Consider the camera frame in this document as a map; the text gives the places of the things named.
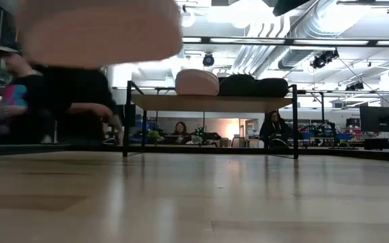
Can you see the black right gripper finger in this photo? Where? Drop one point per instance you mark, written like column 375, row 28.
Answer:
column 284, row 6

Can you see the black foam slide sandal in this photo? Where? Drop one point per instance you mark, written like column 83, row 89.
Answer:
column 236, row 86
column 272, row 88

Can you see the pink foam slide sandal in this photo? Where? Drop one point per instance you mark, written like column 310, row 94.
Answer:
column 197, row 82
column 96, row 33

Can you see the long ceiling light bar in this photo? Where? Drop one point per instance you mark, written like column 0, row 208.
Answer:
column 248, row 40

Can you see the black ceiling spot lamp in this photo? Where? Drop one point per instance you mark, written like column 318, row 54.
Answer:
column 323, row 60
column 356, row 86
column 208, row 59

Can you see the small green background plant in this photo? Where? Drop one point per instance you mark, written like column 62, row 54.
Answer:
column 197, row 137
column 154, row 136

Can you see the pink and blue held item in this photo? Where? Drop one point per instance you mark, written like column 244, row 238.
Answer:
column 15, row 96

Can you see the silver ventilation duct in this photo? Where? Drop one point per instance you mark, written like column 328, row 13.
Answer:
column 299, row 50

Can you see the wooden shelf with black frame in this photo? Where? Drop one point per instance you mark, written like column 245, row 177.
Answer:
column 208, row 103

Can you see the black aluminium table frame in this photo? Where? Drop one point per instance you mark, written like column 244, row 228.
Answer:
column 214, row 149

